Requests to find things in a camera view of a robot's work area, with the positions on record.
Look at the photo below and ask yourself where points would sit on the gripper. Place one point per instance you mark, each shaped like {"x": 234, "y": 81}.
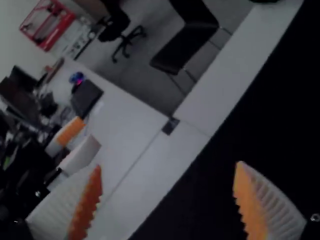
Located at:
{"x": 40, "y": 172}

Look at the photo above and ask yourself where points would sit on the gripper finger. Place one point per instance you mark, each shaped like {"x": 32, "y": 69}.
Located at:
{"x": 262, "y": 212}

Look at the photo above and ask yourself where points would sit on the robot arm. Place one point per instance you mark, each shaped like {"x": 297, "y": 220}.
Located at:
{"x": 10, "y": 190}

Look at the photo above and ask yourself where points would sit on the black laptop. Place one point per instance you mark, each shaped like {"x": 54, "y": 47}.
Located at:
{"x": 86, "y": 100}

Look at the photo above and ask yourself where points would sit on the blue round object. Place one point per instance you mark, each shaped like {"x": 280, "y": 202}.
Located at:
{"x": 76, "y": 78}

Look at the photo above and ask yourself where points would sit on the black monitor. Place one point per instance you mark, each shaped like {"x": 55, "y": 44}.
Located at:
{"x": 17, "y": 85}

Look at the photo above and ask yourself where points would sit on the black mat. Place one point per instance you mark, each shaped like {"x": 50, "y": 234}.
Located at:
{"x": 250, "y": 112}

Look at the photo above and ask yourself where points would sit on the red metal rack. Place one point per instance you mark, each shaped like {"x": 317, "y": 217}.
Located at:
{"x": 47, "y": 25}

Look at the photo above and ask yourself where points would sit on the black office chair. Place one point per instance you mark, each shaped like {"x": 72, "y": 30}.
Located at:
{"x": 115, "y": 22}

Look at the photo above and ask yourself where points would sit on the black crate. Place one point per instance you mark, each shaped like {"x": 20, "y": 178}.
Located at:
{"x": 185, "y": 42}

